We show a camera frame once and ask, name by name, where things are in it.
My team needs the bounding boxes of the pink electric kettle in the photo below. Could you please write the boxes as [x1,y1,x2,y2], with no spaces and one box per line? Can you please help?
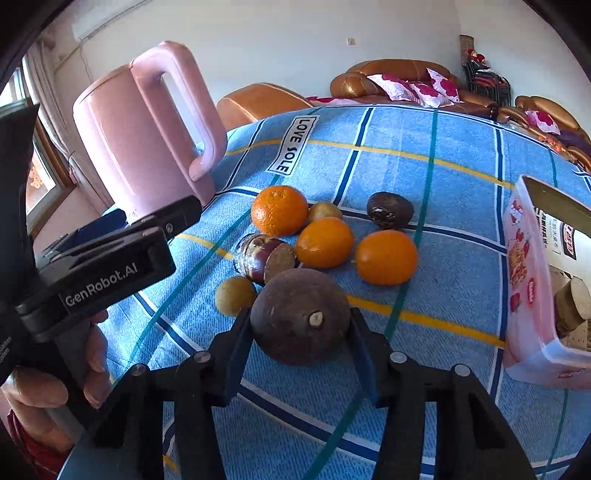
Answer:
[73,41,228,225]

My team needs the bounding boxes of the small wrinkled passion fruit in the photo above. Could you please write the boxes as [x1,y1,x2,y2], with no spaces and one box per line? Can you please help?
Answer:
[367,191,415,230]

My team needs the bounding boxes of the small green fruit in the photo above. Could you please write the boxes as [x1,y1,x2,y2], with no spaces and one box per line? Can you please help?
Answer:
[215,276,258,317]
[307,202,344,225]

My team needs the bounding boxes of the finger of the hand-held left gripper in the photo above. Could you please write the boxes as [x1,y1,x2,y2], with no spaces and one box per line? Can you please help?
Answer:
[126,195,203,241]

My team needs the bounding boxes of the brown leather sofa section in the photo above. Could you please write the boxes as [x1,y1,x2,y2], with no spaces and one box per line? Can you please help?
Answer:
[216,83,315,132]

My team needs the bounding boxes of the white red floral pillow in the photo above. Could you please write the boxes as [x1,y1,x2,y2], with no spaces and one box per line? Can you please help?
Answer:
[406,80,445,108]
[525,110,562,136]
[426,68,463,103]
[367,74,417,101]

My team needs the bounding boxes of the stacked dark chairs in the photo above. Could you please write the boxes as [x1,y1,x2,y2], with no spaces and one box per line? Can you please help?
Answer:
[462,58,513,109]

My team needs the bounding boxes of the dark blue cloth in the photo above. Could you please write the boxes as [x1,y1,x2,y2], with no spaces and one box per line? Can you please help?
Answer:
[69,208,129,251]

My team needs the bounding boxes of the pink cardboard box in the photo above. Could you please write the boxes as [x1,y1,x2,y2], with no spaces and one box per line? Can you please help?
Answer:
[502,174,591,391]

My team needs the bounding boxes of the brown leather armchair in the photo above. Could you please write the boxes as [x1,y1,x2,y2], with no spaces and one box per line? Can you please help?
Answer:
[498,95,591,175]

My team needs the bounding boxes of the person's left hand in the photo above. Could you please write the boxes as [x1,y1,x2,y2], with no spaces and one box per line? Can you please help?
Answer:
[0,309,114,455]

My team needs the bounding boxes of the brown leather three-seat sofa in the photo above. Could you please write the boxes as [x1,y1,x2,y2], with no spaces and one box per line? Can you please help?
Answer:
[330,59,500,121]

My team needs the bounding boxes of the pale curtain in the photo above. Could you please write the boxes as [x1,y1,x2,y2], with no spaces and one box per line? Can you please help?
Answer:
[25,41,116,209]

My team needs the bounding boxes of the orange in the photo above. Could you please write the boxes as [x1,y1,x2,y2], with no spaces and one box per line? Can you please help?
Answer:
[252,185,309,237]
[355,229,419,285]
[295,217,355,270]

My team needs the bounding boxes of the wooden framed window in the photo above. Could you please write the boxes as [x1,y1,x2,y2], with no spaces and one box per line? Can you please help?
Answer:
[0,69,75,237]

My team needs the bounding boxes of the large purple passion fruit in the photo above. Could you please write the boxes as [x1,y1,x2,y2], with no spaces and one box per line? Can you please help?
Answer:
[249,268,350,367]

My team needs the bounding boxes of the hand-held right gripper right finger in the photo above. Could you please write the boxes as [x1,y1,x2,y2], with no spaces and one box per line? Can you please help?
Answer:
[348,307,536,480]

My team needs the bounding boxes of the blue plaid tablecloth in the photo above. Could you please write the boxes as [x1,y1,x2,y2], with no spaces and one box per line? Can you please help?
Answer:
[58,104,591,480]

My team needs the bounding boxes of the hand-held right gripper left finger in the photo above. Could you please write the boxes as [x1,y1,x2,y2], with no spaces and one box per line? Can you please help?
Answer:
[58,307,253,480]

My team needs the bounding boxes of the purple cloth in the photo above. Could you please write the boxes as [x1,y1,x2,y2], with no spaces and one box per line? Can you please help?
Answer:
[560,129,591,149]

